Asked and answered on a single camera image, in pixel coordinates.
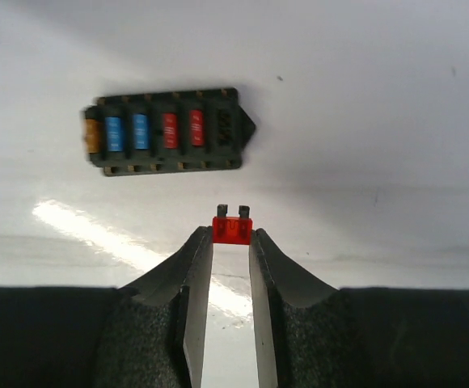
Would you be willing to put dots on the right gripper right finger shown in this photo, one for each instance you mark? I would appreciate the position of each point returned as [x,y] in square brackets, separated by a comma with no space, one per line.
[310,334]

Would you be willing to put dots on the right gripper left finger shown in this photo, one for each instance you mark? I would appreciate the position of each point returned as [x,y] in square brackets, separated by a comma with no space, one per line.
[148,333]

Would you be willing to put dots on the blue blade fuse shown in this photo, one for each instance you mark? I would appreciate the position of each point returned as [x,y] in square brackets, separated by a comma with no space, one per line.
[114,133]
[141,132]

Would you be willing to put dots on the black fuse box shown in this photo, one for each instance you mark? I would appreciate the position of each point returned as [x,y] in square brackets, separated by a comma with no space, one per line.
[228,130]

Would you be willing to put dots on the orange blade fuse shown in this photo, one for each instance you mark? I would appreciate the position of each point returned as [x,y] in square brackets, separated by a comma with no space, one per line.
[91,136]

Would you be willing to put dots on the red blade fuse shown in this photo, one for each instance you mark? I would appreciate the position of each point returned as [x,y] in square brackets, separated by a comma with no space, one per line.
[197,132]
[170,131]
[232,230]

